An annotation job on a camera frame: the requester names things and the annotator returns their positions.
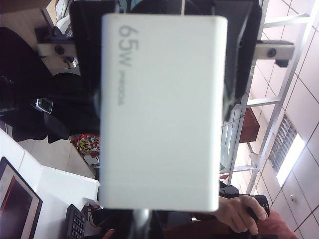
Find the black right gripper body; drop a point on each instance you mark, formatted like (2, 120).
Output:
(159, 6)

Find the red snack bag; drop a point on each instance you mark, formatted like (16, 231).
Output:
(86, 145)

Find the silver frame crossbar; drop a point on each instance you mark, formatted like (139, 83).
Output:
(276, 51)

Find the silver framed monitor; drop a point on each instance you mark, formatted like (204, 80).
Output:
(15, 199)

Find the black office chair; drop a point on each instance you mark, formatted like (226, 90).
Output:
(30, 74)

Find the white desk divider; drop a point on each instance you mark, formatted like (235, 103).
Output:
(57, 184)

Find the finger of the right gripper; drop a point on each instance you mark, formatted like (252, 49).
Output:
(86, 49)
(240, 49)

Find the brown wooden board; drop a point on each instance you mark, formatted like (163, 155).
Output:
(250, 125)

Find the red sleeved forearm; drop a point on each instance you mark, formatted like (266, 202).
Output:
(279, 226)

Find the black keypad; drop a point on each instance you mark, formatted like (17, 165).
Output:
(76, 221)

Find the ceiling air vent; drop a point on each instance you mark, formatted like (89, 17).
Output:
(281, 142)

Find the rectangular ceiling light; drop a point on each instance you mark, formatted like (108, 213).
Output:
(290, 160)

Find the white 65W charging brick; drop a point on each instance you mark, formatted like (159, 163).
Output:
(162, 112)

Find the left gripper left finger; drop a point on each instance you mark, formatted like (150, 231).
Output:
(125, 226)

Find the silver aluminium frame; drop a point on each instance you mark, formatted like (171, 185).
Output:
(274, 101)

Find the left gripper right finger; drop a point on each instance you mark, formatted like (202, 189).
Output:
(157, 226)

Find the person's bare hand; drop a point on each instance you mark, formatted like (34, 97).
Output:
(236, 211)

